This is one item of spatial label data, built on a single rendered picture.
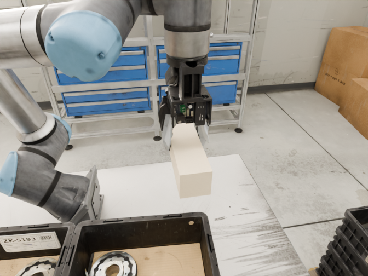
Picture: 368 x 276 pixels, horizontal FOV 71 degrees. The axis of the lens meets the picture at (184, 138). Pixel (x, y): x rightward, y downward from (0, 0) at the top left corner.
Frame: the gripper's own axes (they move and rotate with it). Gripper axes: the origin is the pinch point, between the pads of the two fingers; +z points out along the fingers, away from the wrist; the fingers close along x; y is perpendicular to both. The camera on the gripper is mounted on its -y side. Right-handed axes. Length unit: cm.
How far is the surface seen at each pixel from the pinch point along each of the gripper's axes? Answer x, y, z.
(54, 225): -30.4, 4.4, 15.9
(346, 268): 68, 1, 71
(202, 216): 2.9, 7.8, 15.8
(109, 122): -44, -202, 111
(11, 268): -41.9, 6.7, 25.9
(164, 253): -6.5, 9.5, 25.8
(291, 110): 163, -194, 110
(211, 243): 3.0, 15.2, 15.7
